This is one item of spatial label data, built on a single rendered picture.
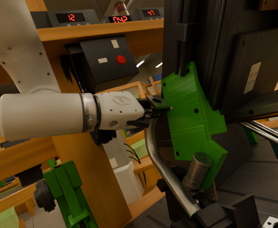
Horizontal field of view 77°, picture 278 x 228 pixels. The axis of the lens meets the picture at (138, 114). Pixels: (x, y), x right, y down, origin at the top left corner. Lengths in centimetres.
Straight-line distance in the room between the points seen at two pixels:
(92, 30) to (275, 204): 68
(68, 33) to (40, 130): 35
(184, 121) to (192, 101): 5
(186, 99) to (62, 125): 26
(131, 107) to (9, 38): 23
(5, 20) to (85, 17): 42
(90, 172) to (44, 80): 34
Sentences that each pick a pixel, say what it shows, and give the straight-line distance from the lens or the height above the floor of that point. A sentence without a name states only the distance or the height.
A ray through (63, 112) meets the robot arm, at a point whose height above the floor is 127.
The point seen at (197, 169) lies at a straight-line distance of 36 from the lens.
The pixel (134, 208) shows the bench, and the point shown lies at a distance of 78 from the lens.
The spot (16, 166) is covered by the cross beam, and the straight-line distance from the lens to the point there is 72.
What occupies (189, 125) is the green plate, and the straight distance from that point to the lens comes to 40.
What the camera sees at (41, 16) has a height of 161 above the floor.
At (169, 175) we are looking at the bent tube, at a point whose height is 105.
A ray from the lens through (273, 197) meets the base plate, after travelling 57.
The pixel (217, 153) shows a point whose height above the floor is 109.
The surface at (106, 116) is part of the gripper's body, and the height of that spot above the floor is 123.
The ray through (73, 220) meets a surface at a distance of 49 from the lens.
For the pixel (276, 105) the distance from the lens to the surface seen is 44.
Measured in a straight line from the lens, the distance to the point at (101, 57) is 62.
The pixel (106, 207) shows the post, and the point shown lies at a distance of 68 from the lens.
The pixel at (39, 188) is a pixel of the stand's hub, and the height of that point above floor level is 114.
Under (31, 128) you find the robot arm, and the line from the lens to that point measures 35.
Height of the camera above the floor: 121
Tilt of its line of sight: level
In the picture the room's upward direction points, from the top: 23 degrees counter-clockwise
